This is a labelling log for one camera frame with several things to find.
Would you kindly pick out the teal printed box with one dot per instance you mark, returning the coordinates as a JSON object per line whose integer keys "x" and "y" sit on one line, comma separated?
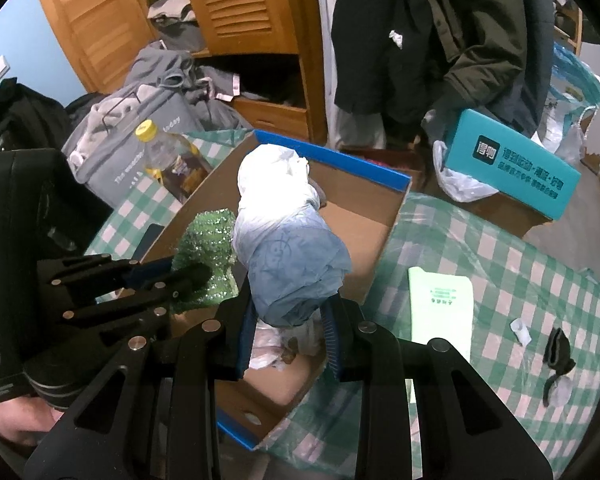
{"x": 510, "y": 165}

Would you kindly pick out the white wall switch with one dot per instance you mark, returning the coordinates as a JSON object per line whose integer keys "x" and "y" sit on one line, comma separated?
{"x": 0, "y": 67}

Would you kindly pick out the brown cardboard box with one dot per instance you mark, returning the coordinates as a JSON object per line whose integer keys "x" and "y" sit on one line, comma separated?
{"x": 500, "y": 215}

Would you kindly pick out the black bag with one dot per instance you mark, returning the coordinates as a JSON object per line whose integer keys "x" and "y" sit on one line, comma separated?
{"x": 15, "y": 115}

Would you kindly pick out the folded grey clothes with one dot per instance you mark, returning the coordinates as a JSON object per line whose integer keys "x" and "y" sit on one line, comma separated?
{"x": 172, "y": 15}

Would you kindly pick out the yellow-capped oil bottle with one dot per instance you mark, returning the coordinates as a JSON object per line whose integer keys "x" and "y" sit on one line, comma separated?
{"x": 175, "y": 165}

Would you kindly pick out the blue cardboard box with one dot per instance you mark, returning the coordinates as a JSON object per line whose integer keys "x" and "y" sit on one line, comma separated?
{"x": 360, "y": 230}

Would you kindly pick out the light green plastic pouch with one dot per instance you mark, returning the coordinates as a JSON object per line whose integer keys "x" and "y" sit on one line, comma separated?
{"x": 440, "y": 310}

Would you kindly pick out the grey hoodie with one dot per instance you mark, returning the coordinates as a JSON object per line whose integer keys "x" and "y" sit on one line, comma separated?
{"x": 165, "y": 67}

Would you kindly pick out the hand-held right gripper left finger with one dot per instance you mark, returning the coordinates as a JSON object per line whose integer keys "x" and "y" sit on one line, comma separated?
{"x": 245, "y": 340}

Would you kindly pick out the green bubble wrap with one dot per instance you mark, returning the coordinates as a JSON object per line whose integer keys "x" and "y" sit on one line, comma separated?
{"x": 205, "y": 240}

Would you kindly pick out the black jacket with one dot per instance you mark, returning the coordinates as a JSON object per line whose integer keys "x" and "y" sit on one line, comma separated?
{"x": 375, "y": 60}

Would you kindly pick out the wooden louvred wardrobe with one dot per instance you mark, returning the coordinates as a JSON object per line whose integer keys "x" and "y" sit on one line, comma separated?
{"x": 245, "y": 10}

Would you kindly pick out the white plastic bag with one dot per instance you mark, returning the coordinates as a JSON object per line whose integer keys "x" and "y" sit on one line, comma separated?
{"x": 460, "y": 182}

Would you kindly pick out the green checked tablecloth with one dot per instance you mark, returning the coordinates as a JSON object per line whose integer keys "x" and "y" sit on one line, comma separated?
{"x": 505, "y": 270}

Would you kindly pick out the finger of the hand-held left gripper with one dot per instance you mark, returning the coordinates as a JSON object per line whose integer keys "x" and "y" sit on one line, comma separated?
{"x": 150, "y": 271}
{"x": 190, "y": 277}

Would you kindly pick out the black knit sock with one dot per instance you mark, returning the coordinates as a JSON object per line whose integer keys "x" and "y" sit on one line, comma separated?
{"x": 557, "y": 350}

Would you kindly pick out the grey-blue jacket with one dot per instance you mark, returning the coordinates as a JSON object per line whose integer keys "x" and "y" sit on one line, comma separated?
{"x": 542, "y": 60}

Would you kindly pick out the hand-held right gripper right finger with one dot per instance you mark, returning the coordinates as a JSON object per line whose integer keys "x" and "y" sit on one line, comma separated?
{"x": 332, "y": 345}

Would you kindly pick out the clear blue plastic bag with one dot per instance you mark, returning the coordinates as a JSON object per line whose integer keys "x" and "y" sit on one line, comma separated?
{"x": 575, "y": 80}

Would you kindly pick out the white patterned cloth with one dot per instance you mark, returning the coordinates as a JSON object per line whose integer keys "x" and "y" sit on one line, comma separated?
{"x": 285, "y": 255}

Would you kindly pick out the grey tote bag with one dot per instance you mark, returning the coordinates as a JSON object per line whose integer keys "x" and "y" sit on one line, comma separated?
{"x": 110, "y": 160}

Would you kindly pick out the person's left hand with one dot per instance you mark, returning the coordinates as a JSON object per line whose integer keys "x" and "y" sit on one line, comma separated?
{"x": 20, "y": 420}

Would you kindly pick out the small white crumpled paper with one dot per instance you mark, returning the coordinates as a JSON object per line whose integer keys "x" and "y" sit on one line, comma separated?
{"x": 521, "y": 331}

